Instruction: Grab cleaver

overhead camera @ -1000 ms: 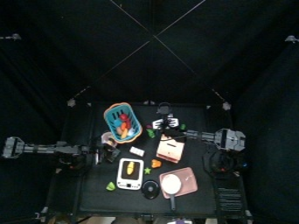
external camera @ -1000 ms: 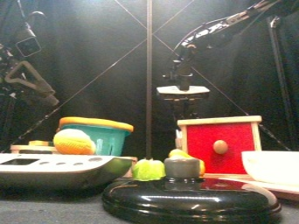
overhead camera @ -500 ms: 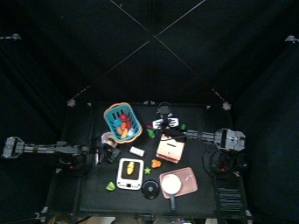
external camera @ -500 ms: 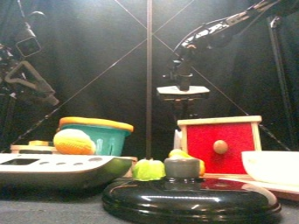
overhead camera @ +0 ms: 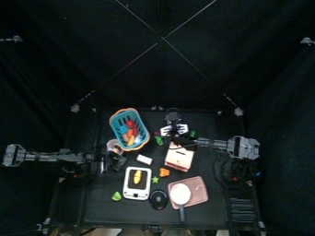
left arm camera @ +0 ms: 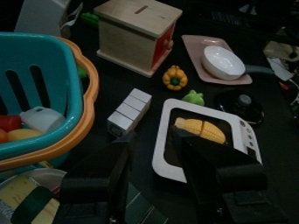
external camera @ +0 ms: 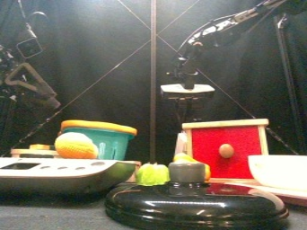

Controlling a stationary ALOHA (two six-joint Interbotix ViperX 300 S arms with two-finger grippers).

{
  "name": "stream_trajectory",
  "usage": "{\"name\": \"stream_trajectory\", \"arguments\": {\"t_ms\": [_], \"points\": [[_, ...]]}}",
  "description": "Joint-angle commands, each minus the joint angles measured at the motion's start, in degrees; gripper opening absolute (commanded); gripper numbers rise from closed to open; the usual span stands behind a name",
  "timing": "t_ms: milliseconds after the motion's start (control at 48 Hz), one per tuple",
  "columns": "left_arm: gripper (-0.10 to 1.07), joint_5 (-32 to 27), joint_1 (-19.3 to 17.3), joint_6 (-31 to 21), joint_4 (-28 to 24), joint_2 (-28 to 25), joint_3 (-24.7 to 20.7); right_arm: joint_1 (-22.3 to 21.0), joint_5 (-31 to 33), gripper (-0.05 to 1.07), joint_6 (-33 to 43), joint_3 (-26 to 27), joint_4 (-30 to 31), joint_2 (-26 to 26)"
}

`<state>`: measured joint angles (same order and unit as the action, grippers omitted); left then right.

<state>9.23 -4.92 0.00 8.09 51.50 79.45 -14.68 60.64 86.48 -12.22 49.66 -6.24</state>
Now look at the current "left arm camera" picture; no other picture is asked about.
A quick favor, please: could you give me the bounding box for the red toy tomato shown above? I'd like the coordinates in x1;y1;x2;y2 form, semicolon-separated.
0;115;24;133

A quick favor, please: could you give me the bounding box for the grey round plate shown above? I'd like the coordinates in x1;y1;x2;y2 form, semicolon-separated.
0;167;68;224

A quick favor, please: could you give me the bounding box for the yellow toy corn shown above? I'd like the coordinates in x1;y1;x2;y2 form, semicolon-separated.
172;116;228;145

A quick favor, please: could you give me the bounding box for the white block strip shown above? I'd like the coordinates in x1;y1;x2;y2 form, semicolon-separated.
107;87;153;138

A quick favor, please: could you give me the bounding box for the wooden coin box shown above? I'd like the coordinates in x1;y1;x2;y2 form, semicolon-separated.
92;0;183;79

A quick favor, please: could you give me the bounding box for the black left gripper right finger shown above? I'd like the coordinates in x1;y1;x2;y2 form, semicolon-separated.
169;126;290;224

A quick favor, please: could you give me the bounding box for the teal basket orange rim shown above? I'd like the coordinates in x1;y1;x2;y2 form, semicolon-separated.
0;31;100;173

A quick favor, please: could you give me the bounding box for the yellow toy fruit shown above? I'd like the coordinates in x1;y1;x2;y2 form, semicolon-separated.
5;128;44;142

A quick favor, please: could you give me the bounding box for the yellow toy bell pepper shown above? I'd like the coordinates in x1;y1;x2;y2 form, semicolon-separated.
161;65;190;92

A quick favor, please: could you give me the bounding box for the orange toy fruit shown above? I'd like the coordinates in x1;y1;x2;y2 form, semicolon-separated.
0;129;9;144

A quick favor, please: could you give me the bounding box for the light green toy pepper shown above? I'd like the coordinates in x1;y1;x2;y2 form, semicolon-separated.
182;88;206;107

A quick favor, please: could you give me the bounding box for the dark green strap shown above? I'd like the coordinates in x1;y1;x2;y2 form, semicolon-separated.
9;185;56;224

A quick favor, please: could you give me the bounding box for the pink rectangular tray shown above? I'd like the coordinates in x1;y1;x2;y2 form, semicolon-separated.
182;34;254;86

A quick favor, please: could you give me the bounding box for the white toy cooktop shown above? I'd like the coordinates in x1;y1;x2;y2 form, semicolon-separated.
151;98;263;184

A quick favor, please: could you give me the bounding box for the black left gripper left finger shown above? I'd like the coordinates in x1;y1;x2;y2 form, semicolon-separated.
51;130;136;224

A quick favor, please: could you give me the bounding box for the white toy food piece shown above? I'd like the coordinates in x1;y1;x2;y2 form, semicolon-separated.
19;106;67;135

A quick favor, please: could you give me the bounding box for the black round pot lid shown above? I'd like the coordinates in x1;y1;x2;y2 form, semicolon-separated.
215;87;267;126

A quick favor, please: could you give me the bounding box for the green toy vegetable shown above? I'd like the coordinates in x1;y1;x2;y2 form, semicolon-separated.
79;11;100;26

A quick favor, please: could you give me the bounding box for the yellow toy cheese slice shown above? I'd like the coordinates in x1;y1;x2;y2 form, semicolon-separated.
0;174;61;224

